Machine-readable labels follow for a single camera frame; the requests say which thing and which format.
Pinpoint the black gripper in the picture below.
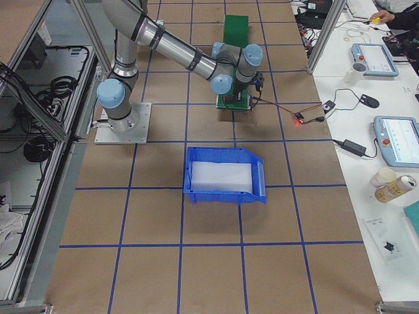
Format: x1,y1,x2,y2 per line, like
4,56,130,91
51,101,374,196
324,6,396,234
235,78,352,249
224,81,249,104

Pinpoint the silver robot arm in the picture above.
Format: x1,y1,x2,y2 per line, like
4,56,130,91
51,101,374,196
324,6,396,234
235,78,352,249
97,1,264,133

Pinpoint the green conveyor belt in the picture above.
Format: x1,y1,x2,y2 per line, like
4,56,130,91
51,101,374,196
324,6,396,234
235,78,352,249
216,15,251,112

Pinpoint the blue plastic bin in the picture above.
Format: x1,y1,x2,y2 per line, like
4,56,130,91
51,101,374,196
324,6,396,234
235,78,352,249
183,147,266,205

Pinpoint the white mug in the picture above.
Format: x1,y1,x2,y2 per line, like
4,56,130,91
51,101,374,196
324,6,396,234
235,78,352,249
344,62,367,86

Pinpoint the black power adapter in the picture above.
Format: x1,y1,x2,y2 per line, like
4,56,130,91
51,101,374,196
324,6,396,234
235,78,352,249
341,139,367,157

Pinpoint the far teach pendant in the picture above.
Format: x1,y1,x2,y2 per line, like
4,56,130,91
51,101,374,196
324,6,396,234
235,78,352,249
351,43,399,77

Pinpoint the teach pendant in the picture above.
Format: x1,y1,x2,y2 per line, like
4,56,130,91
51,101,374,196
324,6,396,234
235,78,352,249
351,43,399,77
373,116,418,168

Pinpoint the near teach pendant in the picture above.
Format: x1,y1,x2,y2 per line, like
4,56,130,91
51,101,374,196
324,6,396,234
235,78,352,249
373,116,418,168

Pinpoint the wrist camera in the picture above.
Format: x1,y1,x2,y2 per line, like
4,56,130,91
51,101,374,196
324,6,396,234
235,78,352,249
253,72,264,92

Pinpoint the red black conveyor cable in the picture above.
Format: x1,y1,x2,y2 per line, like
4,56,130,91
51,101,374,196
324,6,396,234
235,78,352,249
251,94,325,127

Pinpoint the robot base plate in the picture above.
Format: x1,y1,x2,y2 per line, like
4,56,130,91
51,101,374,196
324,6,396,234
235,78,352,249
94,103,152,145

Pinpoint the aluminium frame post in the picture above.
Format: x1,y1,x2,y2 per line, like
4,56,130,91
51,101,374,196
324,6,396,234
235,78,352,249
306,0,346,75

